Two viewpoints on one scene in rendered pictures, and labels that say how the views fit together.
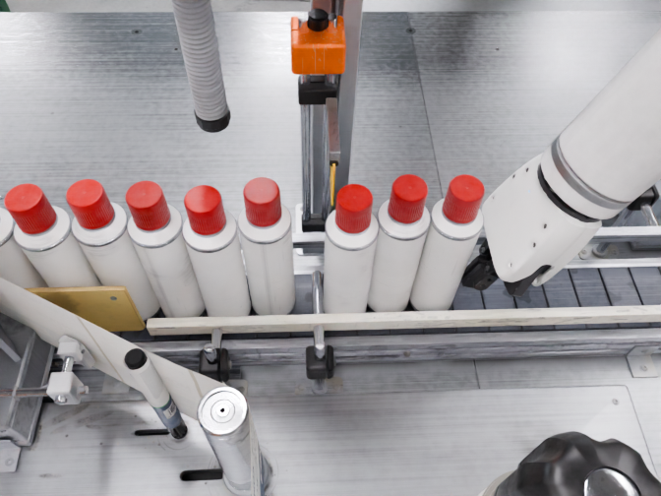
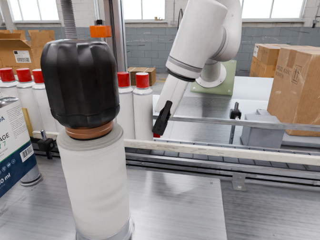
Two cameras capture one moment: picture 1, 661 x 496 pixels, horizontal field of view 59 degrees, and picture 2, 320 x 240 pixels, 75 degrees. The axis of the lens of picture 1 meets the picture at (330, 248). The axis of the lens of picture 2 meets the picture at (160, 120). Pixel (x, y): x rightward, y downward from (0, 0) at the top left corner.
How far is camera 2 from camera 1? 45 cm
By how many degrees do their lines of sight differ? 34
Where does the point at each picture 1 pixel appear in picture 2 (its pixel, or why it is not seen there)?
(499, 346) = (168, 165)
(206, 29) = (71, 27)
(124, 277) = (29, 107)
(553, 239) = (167, 85)
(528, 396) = (169, 175)
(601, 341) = (214, 165)
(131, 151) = not seen: hidden behind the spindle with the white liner
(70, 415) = not seen: outside the picture
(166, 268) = (41, 102)
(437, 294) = (140, 132)
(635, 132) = (182, 30)
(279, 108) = not seen: hidden behind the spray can
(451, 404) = (133, 173)
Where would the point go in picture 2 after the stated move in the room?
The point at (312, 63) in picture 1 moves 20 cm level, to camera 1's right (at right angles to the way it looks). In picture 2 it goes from (95, 32) to (168, 33)
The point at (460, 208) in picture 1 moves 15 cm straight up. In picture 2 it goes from (138, 79) to (135, 10)
